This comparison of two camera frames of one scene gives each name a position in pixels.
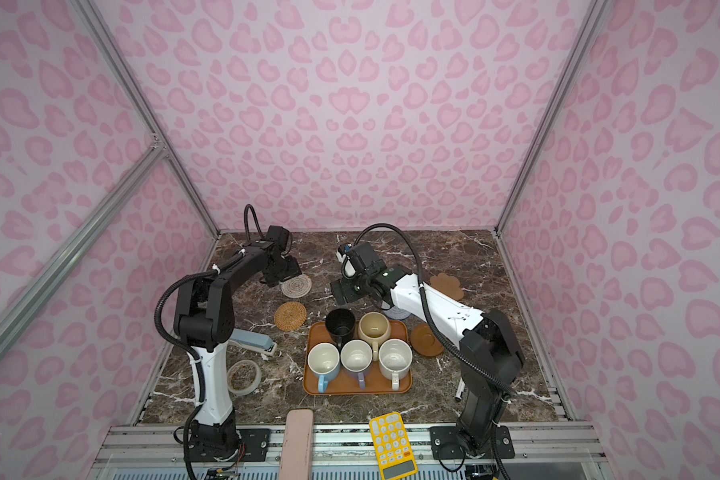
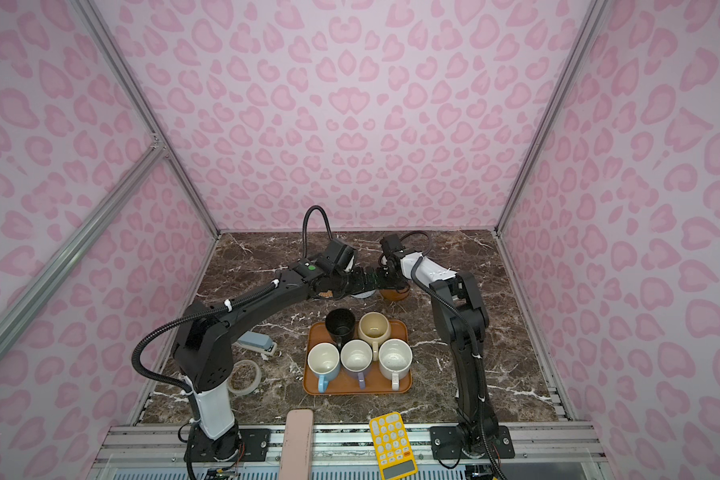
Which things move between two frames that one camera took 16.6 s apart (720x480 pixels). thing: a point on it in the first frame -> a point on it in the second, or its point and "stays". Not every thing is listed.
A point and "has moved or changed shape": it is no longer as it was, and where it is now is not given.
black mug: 341,324 stays
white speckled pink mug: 395,357 stays
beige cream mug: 374,328 stays
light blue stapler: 253,341 stays
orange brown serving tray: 346,385 stays
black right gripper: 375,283 -> 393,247
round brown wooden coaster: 424,342 has moved or changed shape
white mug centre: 357,358 stays
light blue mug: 324,361 stays
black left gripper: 294,269 -> 362,283
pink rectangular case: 297,445 stays
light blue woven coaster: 394,312 has moved or changed shape
